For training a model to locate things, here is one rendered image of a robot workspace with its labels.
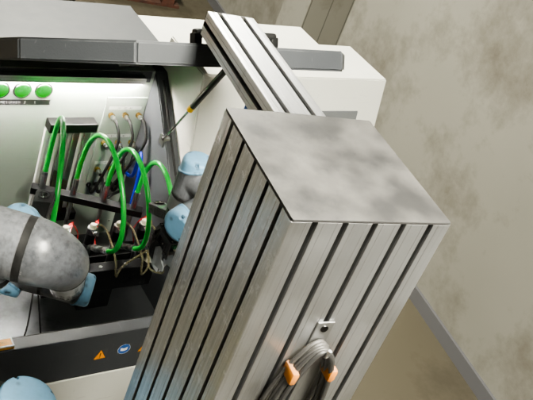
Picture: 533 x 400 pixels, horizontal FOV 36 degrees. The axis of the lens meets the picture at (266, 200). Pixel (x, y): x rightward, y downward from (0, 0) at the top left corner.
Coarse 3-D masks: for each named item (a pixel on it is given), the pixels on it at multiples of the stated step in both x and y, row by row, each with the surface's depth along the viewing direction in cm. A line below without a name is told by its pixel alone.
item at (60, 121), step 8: (56, 120) 221; (64, 120) 213; (56, 128) 225; (64, 128) 209; (64, 136) 207; (64, 144) 206; (48, 152) 233; (64, 152) 205; (48, 160) 234; (56, 176) 202; (56, 184) 202; (56, 192) 201; (56, 200) 201; (56, 208) 201; (56, 216) 202
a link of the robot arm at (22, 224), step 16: (0, 208) 137; (0, 224) 134; (16, 224) 135; (32, 224) 136; (0, 240) 133; (16, 240) 134; (0, 256) 134; (16, 256) 134; (0, 272) 135; (16, 272) 135; (0, 288) 141
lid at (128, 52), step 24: (0, 48) 150; (24, 48) 142; (48, 48) 141; (72, 48) 140; (96, 48) 140; (120, 48) 139; (144, 48) 139; (168, 48) 142; (192, 48) 144; (288, 48) 157
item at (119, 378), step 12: (108, 372) 235; (120, 372) 238; (132, 372) 241; (48, 384) 225; (60, 384) 227; (72, 384) 230; (84, 384) 233; (96, 384) 236; (108, 384) 238; (120, 384) 241; (60, 396) 231; (72, 396) 233; (84, 396) 236; (96, 396) 239; (108, 396) 242; (120, 396) 245
